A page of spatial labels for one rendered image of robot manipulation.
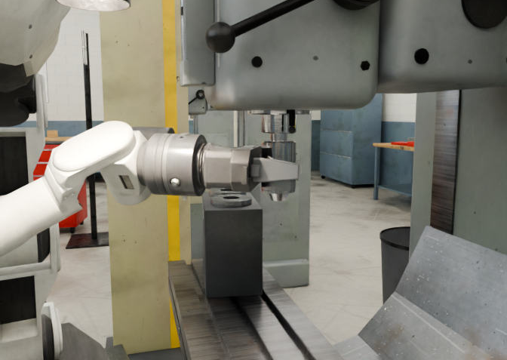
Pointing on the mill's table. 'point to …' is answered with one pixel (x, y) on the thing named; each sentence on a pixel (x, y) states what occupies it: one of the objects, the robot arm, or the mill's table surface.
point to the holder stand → (231, 244)
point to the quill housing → (294, 50)
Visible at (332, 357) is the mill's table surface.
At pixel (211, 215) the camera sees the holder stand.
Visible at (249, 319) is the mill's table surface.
